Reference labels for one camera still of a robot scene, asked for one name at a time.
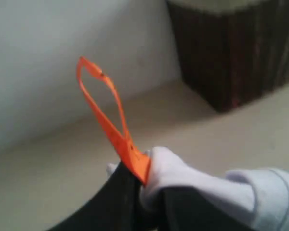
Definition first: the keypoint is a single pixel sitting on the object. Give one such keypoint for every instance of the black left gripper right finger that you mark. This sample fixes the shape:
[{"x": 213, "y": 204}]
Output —
[{"x": 185, "y": 209}]

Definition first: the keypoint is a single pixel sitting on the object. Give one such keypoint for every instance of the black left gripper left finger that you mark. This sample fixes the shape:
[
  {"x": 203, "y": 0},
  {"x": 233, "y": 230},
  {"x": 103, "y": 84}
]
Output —
[{"x": 114, "y": 208}]

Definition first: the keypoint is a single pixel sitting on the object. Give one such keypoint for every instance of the white t-shirt with red logo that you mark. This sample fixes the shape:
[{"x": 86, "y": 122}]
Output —
[{"x": 259, "y": 198}]

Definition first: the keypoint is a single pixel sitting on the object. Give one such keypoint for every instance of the dark brown wicker basket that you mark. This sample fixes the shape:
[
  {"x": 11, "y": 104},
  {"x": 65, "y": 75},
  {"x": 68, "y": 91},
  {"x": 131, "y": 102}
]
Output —
[{"x": 232, "y": 52}]

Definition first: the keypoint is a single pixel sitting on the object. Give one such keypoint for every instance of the orange shirt neck label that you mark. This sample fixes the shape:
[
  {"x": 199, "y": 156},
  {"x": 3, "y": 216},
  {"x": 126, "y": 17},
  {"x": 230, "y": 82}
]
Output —
[{"x": 137, "y": 162}]

